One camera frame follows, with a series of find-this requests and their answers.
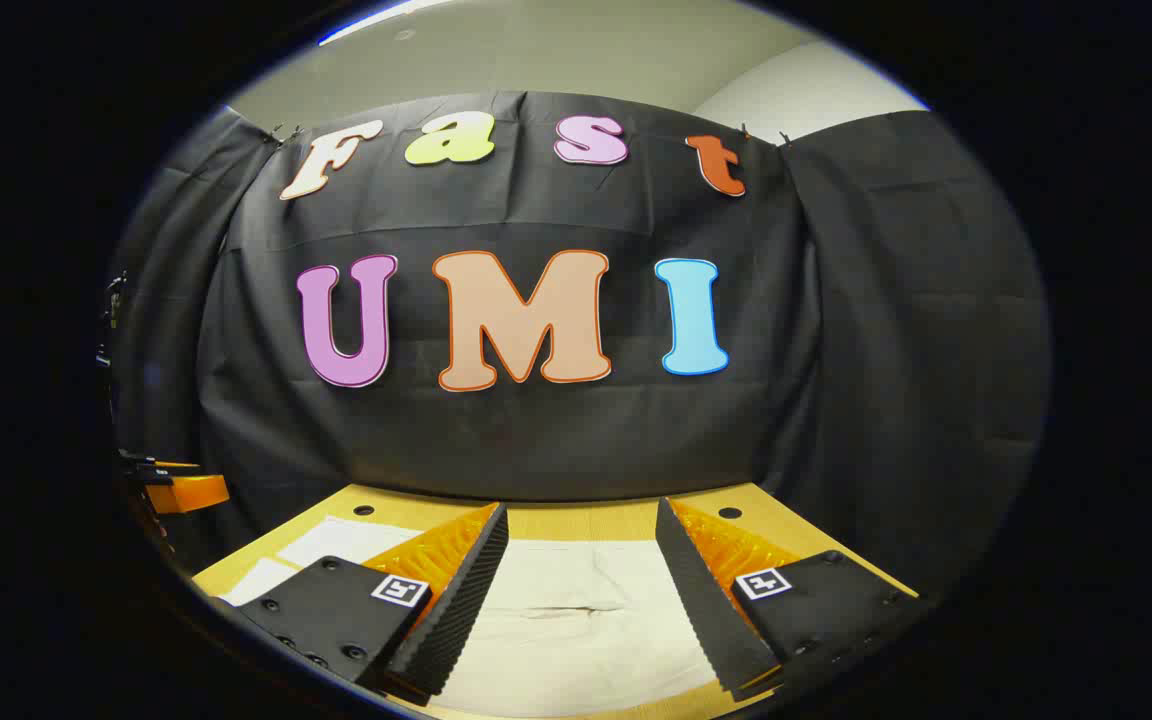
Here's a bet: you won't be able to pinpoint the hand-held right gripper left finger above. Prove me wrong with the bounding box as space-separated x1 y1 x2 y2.
236 502 510 699

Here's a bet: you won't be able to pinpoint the black backdrop cloth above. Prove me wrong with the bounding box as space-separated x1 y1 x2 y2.
101 90 1052 601

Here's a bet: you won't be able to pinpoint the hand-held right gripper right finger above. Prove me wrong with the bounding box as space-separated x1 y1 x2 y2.
654 497 922 701

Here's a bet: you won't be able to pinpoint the white jeans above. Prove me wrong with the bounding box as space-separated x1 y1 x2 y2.
219 515 717 719

